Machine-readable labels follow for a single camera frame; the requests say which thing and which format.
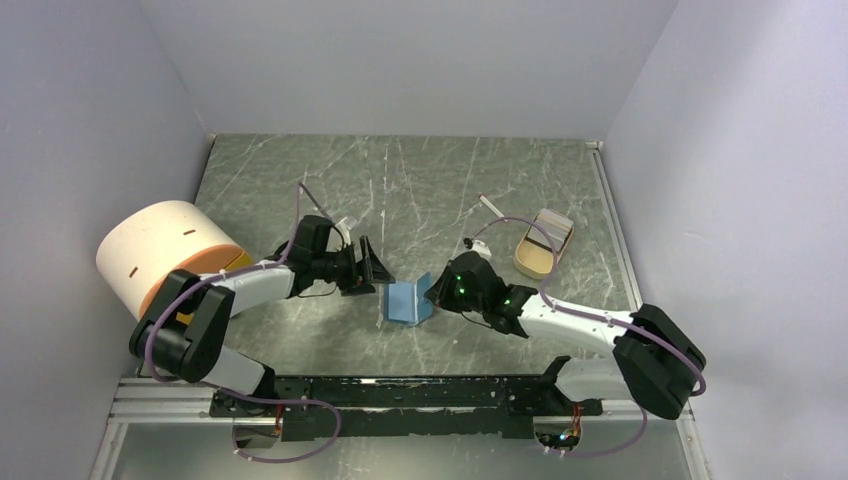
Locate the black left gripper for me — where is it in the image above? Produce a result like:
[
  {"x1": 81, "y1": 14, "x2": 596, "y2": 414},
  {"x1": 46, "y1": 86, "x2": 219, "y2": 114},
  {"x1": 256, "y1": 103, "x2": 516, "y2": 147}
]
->
[{"x1": 313, "y1": 237, "x2": 396, "y2": 297}]

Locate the blue card holder wallet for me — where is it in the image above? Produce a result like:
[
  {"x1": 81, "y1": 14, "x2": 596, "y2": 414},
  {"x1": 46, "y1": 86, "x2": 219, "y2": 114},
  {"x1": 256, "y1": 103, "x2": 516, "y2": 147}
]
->
[{"x1": 382, "y1": 272, "x2": 434, "y2": 327}]

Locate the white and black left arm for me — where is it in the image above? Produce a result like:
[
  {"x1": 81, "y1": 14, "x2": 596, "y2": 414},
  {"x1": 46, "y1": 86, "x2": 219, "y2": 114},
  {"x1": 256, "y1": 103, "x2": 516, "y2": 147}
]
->
[{"x1": 129, "y1": 215, "x2": 394, "y2": 416}]

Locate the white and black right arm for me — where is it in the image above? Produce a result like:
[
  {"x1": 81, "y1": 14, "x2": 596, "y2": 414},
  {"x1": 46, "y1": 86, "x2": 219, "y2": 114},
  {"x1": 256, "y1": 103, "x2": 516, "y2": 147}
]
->
[{"x1": 424, "y1": 251, "x2": 706, "y2": 420}]

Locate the white pen with red cap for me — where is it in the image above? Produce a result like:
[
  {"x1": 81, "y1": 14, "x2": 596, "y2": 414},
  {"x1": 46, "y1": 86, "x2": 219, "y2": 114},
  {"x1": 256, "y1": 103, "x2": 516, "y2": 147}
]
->
[{"x1": 478, "y1": 194, "x2": 505, "y2": 218}]

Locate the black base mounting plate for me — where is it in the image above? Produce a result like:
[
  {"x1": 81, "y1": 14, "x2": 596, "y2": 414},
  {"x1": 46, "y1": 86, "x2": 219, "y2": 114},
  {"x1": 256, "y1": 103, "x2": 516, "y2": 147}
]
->
[{"x1": 209, "y1": 374, "x2": 603, "y2": 441}]

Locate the white and orange cylinder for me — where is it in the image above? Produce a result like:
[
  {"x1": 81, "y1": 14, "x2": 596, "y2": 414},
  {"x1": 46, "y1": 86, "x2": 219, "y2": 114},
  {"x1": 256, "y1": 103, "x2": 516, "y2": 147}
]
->
[{"x1": 95, "y1": 200, "x2": 253, "y2": 320}]

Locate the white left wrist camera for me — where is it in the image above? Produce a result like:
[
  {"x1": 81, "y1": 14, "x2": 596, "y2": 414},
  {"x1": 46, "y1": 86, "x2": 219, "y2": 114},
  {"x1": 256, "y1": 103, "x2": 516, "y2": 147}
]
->
[{"x1": 335, "y1": 216, "x2": 359, "y2": 243}]

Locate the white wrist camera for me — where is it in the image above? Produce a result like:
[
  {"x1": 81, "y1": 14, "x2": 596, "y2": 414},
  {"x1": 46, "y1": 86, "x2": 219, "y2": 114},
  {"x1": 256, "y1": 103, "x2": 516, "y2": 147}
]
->
[
  {"x1": 335, "y1": 216, "x2": 359, "y2": 243},
  {"x1": 467, "y1": 239, "x2": 492, "y2": 260}
]

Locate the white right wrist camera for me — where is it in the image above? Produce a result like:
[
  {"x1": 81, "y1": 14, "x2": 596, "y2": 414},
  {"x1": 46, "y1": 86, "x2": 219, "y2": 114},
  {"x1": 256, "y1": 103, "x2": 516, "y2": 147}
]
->
[{"x1": 467, "y1": 239, "x2": 492, "y2": 260}]

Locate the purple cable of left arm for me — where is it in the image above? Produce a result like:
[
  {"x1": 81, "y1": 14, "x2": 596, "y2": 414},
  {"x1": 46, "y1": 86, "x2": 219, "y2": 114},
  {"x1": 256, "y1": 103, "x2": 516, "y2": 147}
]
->
[{"x1": 142, "y1": 182, "x2": 343, "y2": 464}]

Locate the aluminium rail frame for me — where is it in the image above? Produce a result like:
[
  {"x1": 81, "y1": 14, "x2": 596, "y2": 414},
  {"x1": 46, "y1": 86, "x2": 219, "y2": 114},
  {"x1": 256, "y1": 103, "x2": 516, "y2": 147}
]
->
[{"x1": 90, "y1": 378, "x2": 274, "y2": 479}]

